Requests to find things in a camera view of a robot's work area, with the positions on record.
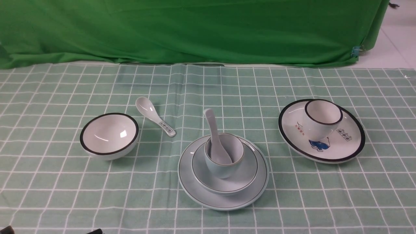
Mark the pale green plate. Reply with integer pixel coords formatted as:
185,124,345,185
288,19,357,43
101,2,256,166
178,135,269,211

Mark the white spoon with label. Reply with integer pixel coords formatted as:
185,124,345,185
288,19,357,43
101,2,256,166
136,97,176,137

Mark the pale green cup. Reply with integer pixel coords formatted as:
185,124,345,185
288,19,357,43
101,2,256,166
204,133,245,179

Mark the green checkered tablecloth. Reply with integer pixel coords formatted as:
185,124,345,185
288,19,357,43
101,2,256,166
0,64,415,234

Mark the pale green bowl brown rim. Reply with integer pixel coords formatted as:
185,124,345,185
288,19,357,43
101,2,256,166
191,144,258,195

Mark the plain white ceramic spoon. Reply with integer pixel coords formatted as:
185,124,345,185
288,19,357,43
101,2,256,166
204,109,233,165

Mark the green backdrop cloth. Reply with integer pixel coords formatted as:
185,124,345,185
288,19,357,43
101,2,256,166
1,0,389,69

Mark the white plate black rim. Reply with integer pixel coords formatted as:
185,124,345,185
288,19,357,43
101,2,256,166
278,99,366,163

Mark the white cup black rim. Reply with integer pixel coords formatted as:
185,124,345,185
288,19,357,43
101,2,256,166
303,99,343,142

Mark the white bowl black rim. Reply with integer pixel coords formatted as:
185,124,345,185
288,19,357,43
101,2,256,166
79,113,139,161

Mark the blue binder clip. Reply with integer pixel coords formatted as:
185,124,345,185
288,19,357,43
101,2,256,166
350,46,361,58

